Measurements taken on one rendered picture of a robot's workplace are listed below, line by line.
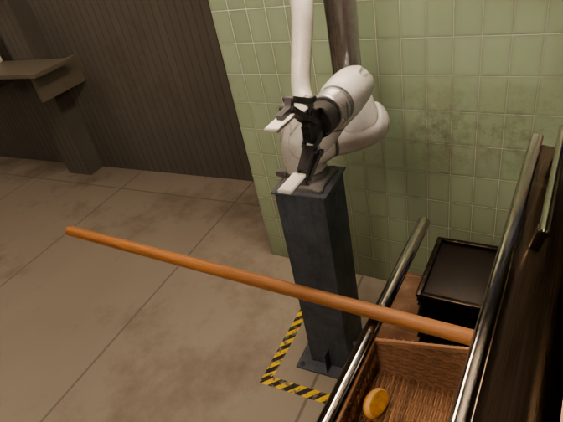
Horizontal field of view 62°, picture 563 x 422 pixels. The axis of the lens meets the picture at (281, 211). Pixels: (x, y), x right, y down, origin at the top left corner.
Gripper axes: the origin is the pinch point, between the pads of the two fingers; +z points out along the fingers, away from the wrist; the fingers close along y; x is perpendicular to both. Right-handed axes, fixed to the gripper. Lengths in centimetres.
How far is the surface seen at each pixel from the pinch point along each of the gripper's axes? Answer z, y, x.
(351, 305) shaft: 6.9, 28.0, -14.8
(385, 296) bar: -0.2, 31.0, -19.3
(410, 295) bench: -57, 90, -6
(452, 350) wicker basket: -22, 70, -29
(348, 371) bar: 19.7, 31.0, -19.1
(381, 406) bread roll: -7, 86, -12
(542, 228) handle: 7.0, 1.6, -45.8
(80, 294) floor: -44, 149, 208
